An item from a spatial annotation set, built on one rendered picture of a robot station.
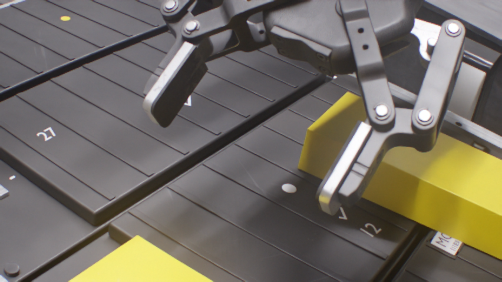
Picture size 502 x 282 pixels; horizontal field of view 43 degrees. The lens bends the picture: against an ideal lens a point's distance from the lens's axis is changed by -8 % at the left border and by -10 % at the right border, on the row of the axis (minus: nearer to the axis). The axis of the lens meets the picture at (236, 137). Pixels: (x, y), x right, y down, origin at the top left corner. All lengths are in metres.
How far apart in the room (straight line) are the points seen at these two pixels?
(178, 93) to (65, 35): 0.27
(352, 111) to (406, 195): 0.08
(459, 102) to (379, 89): 0.40
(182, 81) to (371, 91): 0.09
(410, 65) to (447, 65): 1.03
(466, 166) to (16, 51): 0.35
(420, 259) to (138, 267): 0.17
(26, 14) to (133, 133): 0.22
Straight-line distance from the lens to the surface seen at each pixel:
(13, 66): 0.53
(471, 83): 0.70
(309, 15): 0.32
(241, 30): 0.33
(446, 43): 0.31
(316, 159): 0.44
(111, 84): 0.51
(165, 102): 0.32
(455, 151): 0.46
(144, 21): 0.62
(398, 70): 1.35
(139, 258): 0.33
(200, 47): 0.33
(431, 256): 0.41
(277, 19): 0.32
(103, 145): 0.44
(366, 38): 0.30
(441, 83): 0.30
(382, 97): 0.29
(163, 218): 0.38
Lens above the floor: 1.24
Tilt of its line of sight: 31 degrees down
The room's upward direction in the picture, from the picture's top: 11 degrees clockwise
